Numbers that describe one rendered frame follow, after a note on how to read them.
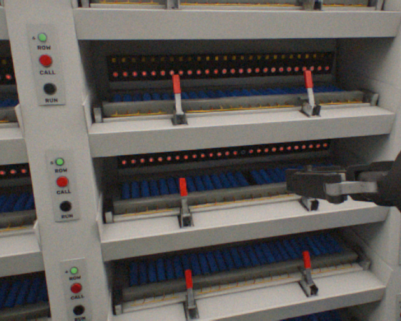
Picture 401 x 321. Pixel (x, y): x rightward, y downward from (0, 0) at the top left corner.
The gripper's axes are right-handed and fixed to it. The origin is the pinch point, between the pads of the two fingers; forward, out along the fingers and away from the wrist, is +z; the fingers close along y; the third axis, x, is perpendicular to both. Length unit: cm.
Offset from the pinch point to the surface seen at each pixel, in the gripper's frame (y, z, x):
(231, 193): -3.7, 26.2, -3.3
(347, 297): 20.3, 25.2, -28.8
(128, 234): -25.5, 21.6, -8.2
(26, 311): -46, 30, -22
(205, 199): -9.3, 26.4, -3.8
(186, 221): -14.3, 22.4, -7.4
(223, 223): -7.4, 21.3, -8.3
